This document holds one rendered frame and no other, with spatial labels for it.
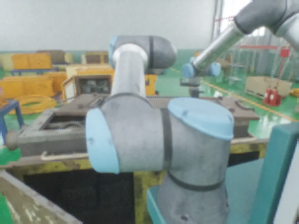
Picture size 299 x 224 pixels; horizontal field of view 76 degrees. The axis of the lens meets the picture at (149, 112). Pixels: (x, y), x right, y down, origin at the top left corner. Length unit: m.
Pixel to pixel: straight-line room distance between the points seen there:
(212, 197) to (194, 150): 0.11
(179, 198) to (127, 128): 0.17
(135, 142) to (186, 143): 0.08
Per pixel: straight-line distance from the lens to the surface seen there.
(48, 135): 1.09
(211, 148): 0.33
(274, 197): 0.41
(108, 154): 0.31
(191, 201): 0.39
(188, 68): 0.99
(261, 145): 1.32
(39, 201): 0.89
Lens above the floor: 1.78
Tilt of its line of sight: 20 degrees down
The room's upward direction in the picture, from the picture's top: straight up
